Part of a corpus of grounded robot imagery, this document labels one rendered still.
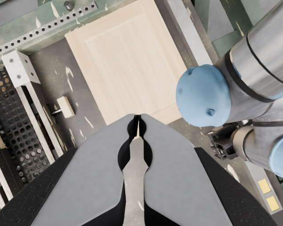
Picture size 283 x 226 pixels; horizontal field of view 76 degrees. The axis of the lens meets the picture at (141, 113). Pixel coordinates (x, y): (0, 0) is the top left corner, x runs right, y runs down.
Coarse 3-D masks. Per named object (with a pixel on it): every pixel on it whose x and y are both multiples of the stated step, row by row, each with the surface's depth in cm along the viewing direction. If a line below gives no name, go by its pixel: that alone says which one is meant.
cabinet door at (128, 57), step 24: (144, 0) 71; (96, 24) 71; (120, 24) 71; (144, 24) 71; (72, 48) 71; (96, 48) 71; (120, 48) 71; (144, 48) 71; (168, 48) 70; (96, 72) 71; (120, 72) 71; (144, 72) 71; (168, 72) 70; (96, 96) 70; (120, 96) 71; (144, 96) 70; (168, 96) 70; (168, 120) 70
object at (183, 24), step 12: (168, 0) 68; (180, 0) 68; (180, 12) 68; (180, 24) 68; (192, 24) 68; (192, 36) 68; (192, 48) 68; (204, 48) 68; (192, 60) 71; (204, 60) 68; (252, 168) 67; (252, 180) 68; (264, 204) 68
